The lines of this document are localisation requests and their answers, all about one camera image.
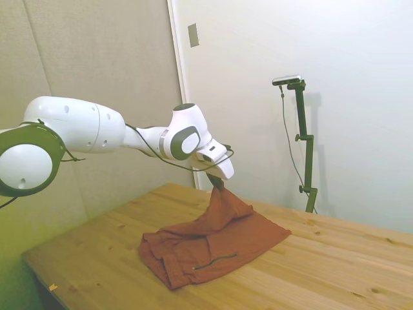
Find rust brown shorts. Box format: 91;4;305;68
137;186;292;291

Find grey wall plate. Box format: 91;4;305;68
187;22;201;48

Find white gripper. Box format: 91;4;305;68
193;139;235;191

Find grey camera on stand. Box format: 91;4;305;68
272;74;304;87

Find dark green camera stand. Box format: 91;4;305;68
287;80;319;214

